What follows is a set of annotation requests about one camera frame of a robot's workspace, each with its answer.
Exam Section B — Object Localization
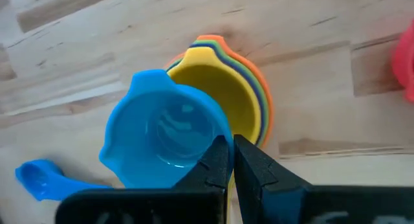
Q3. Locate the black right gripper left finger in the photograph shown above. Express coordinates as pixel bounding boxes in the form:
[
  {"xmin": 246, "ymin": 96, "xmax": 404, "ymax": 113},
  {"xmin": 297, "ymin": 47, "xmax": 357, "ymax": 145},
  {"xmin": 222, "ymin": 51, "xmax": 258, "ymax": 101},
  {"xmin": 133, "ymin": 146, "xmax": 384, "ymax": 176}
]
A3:
[{"xmin": 54, "ymin": 135, "xmax": 231, "ymax": 224}]

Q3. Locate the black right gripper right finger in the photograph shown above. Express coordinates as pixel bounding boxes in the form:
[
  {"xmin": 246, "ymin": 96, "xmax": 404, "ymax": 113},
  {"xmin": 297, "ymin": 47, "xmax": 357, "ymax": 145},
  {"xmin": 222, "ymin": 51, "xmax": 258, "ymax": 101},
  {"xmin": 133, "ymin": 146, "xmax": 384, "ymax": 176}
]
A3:
[{"xmin": 233, "ymin": 134, "xmax": 414, "ymax": 224}]

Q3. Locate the teal measuring cup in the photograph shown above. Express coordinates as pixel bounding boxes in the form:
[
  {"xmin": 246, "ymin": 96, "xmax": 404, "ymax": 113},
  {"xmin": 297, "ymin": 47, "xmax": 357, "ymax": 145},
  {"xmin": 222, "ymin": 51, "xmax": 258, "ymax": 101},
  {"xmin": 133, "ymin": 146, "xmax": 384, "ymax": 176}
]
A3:
[{"xmin": 98, "ymin": 69, "xmax": 234, "ymax": 190}]

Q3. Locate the small blue measuring cup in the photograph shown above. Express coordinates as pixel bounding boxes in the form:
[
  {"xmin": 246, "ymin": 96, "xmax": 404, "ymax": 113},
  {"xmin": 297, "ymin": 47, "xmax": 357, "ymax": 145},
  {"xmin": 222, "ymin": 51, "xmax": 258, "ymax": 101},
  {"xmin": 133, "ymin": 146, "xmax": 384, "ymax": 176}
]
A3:
[{"xmin": 14, "ymin": 158, "xmax": 113, "ymax": 202}]

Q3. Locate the yellow measuring cup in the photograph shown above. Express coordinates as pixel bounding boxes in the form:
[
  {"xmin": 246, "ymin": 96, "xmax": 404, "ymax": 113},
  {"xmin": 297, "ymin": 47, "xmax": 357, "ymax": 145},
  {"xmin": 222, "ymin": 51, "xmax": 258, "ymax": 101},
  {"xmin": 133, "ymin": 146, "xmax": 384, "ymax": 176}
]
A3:
[{"xmin": 166, "ymin": 46, "xmax": 262, "ymax": 224}]

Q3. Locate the orange measuring cup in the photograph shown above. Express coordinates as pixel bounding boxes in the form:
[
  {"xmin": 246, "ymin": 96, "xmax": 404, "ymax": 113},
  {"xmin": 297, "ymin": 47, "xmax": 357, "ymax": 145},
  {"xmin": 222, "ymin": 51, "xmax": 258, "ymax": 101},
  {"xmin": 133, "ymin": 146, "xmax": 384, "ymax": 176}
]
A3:
[{"xmin": 163, "ymin": 34, "xmax": 275, "ymax": 149}]

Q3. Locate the pink measuring cup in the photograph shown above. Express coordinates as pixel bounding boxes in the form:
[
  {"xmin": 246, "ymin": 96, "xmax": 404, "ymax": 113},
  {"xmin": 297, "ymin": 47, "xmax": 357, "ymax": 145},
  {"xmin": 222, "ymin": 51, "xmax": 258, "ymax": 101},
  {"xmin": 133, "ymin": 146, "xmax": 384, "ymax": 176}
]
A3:
[{"xmin": 390, "ymin": 19, "xmax": 414, "ymax": 104}]

